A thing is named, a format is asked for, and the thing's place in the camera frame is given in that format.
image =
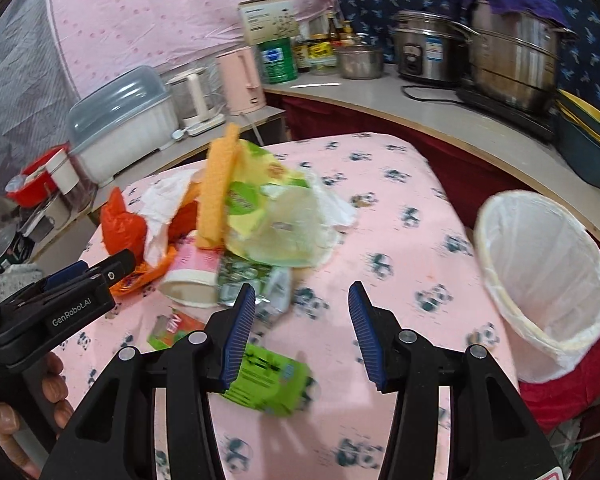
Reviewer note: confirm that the small green red packet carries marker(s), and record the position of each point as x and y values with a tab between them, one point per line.
167	332

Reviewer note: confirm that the green can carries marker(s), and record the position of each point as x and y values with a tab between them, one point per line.
278	62

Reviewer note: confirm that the green cardboard box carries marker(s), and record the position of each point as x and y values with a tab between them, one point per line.
270	375

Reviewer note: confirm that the grey mesh cloth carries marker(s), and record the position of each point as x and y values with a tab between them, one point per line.
15	85

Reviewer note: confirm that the orange plastic bag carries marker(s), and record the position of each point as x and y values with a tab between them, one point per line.
122	225

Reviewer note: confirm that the green white wrapper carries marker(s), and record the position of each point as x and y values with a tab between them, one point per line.
245	275

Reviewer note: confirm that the pink panda tablecloth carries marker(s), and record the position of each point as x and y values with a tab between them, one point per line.
380	210

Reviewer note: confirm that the orange snack wrapper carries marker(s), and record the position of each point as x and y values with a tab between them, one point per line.
145	275

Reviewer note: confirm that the red cloth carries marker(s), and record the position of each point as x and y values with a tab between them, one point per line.
570	390

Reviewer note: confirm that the teal basin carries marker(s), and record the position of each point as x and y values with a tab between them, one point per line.
590	155

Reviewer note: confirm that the person's left hand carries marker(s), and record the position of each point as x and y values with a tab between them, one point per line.
55	390

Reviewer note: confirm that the steel rice cooker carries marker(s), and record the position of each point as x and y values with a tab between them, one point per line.
425	50

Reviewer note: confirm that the pink paper cup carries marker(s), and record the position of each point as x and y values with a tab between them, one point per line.
190	272

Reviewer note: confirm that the large steel pot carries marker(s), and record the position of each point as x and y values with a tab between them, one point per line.
515	60

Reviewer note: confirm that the yellow lid jar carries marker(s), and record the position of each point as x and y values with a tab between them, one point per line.
322	52

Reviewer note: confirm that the pink electric kettle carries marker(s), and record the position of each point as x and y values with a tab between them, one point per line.
240	82

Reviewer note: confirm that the pink dotted cloth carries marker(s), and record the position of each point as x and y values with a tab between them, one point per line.
155	10

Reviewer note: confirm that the red container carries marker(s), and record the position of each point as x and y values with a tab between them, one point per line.
27	180

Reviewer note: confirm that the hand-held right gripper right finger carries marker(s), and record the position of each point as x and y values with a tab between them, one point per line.
365	332

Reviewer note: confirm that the white plastic bag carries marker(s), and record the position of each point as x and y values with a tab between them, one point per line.
530	260
155	205

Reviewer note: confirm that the orange knitted cloth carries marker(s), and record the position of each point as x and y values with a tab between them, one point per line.
215	195

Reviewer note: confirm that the steel lidded bowl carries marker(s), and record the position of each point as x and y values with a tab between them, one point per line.
359	62

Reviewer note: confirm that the green yellow plastic bag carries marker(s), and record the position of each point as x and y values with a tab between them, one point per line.
265	210

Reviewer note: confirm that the white dish box grey lid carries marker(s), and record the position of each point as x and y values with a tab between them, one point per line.
120	125

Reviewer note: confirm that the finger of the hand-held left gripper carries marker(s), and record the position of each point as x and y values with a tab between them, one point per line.
115	267
67	271

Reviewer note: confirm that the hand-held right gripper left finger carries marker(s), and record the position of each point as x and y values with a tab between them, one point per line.
237	332

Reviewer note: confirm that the black induction cooker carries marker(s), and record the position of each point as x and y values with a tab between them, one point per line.
520	117

